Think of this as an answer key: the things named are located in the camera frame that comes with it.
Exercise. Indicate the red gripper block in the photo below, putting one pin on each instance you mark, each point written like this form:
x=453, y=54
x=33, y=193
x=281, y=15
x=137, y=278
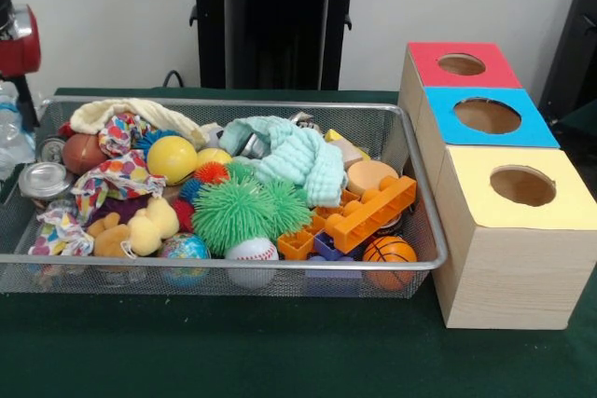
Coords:
x=21, y=55

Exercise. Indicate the clear bottle with blue label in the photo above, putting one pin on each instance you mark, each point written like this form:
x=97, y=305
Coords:
x=9, y=141

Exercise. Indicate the mint green cloth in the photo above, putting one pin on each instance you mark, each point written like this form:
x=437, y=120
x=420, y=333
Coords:
x=298, y=160

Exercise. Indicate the wooden box with three holes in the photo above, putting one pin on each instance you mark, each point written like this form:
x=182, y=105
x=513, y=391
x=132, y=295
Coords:
x=513, y=277

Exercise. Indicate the cream cloth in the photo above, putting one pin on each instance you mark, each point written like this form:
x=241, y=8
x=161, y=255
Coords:
x=140, y=111

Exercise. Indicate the colourful dotted cloth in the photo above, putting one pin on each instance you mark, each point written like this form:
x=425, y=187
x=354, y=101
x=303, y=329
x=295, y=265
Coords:
x=121, y=179

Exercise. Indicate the large yellow ball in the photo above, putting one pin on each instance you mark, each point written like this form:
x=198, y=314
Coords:
x=172, y=160

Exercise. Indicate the yellow plush duck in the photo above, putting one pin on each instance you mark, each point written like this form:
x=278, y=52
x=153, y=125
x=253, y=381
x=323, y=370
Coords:
x=151, y=225

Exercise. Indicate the globe print ball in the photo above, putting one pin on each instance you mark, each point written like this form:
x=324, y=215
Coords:
x=184, y=246

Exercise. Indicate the green spiky ball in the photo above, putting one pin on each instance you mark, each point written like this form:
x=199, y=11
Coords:
x=231, y=211

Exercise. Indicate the white baseball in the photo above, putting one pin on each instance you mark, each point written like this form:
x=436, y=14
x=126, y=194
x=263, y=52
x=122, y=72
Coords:
x=252, y=253

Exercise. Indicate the dark green table cloth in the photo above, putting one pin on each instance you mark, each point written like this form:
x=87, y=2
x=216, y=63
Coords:
x=280, y=351
x=583, y=125

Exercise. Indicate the orange toy brick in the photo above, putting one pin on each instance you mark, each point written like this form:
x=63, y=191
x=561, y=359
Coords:
x=373, y=211

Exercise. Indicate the orange mini basketball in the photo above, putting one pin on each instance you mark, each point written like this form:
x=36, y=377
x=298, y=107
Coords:
x=389, y=249

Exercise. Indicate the black chair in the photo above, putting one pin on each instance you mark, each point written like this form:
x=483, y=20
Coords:
x=573, y=44

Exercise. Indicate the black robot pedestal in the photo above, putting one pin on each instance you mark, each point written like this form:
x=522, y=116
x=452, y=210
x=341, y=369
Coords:
x=275, y=20

